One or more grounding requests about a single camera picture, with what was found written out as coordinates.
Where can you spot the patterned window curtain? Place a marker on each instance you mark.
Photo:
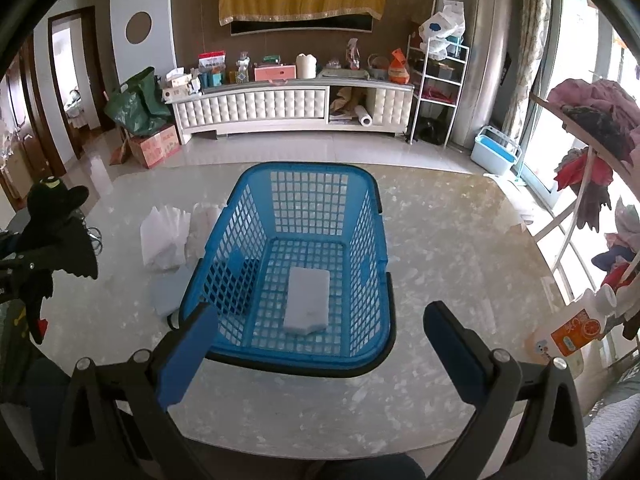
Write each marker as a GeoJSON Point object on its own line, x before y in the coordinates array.
{"type": "Point", "coordinates": [535, 19]}

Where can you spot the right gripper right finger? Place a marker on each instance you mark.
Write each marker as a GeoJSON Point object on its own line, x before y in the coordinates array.
{"type": "Point", "coordinates": [549, 442]}

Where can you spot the black fuzzy cloth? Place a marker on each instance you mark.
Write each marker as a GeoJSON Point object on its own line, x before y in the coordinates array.
{"type": "Point", "coordinates": [50, 200]}

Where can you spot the light blue cloth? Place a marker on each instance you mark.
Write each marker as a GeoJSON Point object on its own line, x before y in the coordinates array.
{"type": "Point", "coordinates": [167, 289]}

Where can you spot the white bags on shelf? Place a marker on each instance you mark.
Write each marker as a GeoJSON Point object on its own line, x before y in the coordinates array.
{"type": "Point", "coordinates": [443, 30]}

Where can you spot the orange snack bag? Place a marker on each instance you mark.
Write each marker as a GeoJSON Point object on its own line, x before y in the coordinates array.
{"type": "Point", "coordinates": [398, 69]}

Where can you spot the white paper towel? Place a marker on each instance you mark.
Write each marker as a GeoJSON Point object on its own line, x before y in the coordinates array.
{"type": "Point", "coordinates": [163, 234]}

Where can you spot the orange label bottle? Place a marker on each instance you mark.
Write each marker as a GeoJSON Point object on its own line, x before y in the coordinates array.
{"type": "Point", "coordinates": [569, 330]}

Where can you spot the pink clothes pile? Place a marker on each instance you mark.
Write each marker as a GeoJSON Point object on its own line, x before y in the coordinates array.
{"type": "Point", "coordinates": [604, 109]}

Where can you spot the pink storage box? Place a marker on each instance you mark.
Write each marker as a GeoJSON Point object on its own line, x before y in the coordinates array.
{"type": "Point", "coordinates": [275, 72]}

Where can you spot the blue white plastic bin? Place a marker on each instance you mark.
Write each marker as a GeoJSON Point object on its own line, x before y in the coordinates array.
{"type": "Point", "coordinates": [494, 151]}

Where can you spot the white tufted TV cabinet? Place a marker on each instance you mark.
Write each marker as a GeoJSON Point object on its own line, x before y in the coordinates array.
{"type": "Point", "coordinates": [321, 104]}

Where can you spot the standing air conditioner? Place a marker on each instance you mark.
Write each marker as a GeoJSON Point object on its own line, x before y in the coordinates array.
{"type": "Point", "coordinates": [486, 34]}

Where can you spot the green shopping bag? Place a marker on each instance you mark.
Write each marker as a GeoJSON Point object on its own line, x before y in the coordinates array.
{"type": "Point", "coordinates": [138, 105]}

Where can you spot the red white snack box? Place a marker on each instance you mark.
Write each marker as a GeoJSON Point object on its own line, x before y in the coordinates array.
{"type": "Point", "coordinates": [215, 60]}

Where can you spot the white quilted fluffy towel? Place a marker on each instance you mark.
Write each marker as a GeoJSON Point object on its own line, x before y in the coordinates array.
{"type": "Point", "coordinates": [203, 219]}

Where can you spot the white metal shelf rack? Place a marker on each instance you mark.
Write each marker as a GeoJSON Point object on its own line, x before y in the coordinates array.
{"type": "Point", "coordinates": [437, 87]}

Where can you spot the pink cardboard box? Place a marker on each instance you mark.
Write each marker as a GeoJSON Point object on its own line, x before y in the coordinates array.
{"type": "Point", "coordinates": [152, 150]}

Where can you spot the blue plastic laundry basket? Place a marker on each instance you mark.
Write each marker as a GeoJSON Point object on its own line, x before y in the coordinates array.
{"type": "Point", "coordinates": [311, 215]}

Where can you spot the white plastic jug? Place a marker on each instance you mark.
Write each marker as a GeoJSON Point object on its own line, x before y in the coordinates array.
{"type": "Point", "coordinates": [306, 66]}

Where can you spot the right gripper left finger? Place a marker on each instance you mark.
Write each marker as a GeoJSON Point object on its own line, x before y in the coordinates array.
{"type": "Point", "coordinates": [158, 379]}

